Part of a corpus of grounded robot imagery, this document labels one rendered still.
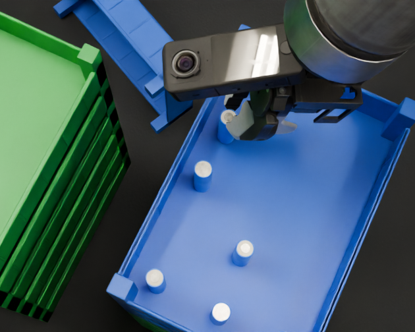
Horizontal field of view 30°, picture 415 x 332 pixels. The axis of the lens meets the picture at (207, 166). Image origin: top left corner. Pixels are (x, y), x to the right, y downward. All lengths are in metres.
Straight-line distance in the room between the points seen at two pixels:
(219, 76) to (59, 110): 0.36
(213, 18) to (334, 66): 0.88
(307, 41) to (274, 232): 0.31
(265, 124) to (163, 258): 0.22
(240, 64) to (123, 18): 0.61
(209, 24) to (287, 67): 0.82
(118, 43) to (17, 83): 0.47
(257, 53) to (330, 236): 0.27
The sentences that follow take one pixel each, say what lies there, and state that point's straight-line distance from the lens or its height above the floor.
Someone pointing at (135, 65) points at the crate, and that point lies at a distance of 1.37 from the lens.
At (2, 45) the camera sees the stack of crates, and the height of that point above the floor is 0.40.
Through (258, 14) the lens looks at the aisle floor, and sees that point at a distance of 1.42.
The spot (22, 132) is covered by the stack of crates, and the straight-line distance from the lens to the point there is 0.93.
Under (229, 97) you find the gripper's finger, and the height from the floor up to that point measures 0.58.
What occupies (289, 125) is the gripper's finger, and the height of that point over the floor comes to 0.59.
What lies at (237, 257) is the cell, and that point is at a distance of 0.75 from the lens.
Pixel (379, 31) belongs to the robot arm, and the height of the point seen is 0.83.
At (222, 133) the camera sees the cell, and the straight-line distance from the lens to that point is 0.78.
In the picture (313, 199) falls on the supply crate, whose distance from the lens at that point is 0.82.
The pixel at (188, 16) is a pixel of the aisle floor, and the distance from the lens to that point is 1.41.
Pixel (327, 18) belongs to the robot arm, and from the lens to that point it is 0.52.
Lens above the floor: 1.27
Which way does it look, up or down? 75 degrees down
